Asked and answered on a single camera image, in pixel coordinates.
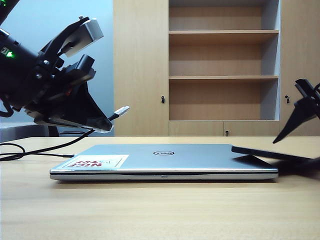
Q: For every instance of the light wooden cabinet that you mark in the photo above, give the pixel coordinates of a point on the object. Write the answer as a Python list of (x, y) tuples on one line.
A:
[(140, 75)]

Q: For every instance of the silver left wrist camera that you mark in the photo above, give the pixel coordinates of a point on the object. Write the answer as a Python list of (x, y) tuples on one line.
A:
[(91, 30)]

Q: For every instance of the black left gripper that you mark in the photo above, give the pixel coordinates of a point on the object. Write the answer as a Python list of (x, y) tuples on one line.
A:
[(55, 82)]

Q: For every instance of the grey low furniture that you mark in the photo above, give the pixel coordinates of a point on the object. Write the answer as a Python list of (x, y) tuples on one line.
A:
[(22, 132)]

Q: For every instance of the black cabinet door key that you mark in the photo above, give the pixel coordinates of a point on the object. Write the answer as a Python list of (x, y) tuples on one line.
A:
[(227, 132), (287, 99), (163, 99)]

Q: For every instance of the wooden cabinet shelf board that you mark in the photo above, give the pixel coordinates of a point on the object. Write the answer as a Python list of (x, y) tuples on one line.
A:
[(222, 77), (222, 31)]

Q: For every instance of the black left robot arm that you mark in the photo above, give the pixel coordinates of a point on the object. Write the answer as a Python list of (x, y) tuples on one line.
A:
[(17, 50)]

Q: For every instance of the black smartphone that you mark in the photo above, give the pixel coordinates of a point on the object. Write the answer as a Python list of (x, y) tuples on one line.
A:
[(262, 152)]

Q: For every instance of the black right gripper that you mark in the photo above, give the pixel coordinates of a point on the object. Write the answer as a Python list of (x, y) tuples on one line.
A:
[(307, 88)]

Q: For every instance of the white sticker red lettering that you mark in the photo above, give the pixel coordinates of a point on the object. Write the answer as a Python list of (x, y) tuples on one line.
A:
[(95, 161)]

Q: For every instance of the silver Dell laptop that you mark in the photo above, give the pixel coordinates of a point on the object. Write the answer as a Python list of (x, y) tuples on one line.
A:
[(200, 157)]

